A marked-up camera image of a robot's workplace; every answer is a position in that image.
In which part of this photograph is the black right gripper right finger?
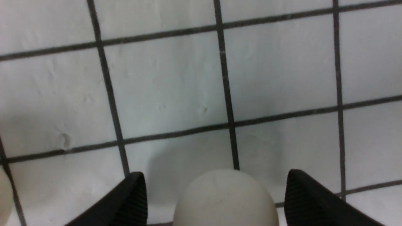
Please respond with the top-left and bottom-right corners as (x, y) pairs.
(284, 169), (381, 226)

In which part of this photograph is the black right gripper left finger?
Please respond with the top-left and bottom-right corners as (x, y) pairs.
(67, 172), (148, 226)

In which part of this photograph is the white table-tennis ball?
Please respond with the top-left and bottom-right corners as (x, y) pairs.
(172, 169), (280, 226)
(0, 166), (14, 226)

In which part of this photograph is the white black-grid tablecloth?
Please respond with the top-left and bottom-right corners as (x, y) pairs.
(1, 0), (401, 226)

